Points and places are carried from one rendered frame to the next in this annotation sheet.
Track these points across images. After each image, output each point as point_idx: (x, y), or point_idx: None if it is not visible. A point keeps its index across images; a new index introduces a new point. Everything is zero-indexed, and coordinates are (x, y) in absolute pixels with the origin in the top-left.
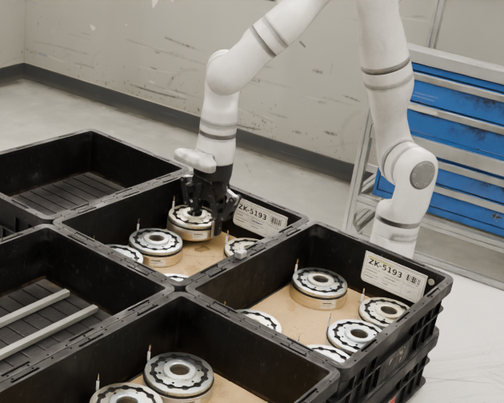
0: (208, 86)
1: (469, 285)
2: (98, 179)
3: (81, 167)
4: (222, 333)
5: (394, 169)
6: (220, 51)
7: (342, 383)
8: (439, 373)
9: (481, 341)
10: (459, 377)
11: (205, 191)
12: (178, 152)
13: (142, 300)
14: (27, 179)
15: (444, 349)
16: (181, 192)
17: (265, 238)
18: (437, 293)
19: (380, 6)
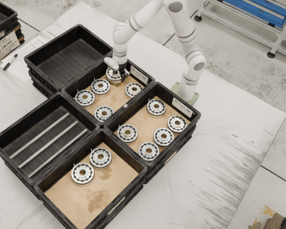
0: None
1: (223, 82)
2: (84, 42)
3: (77, 37)
4: (114, 144)
5: (188, 63)
6: (118, 25)
7: None
8: (198, 131)
9: (218, 114)
10: (205, 133)
11: None
12: (105, 60)
13: (91, 125)
14: (56, 49)
15: (203, 118)
16: None
17: (136, 94)
18: (192, 123)
19: (179, 18)
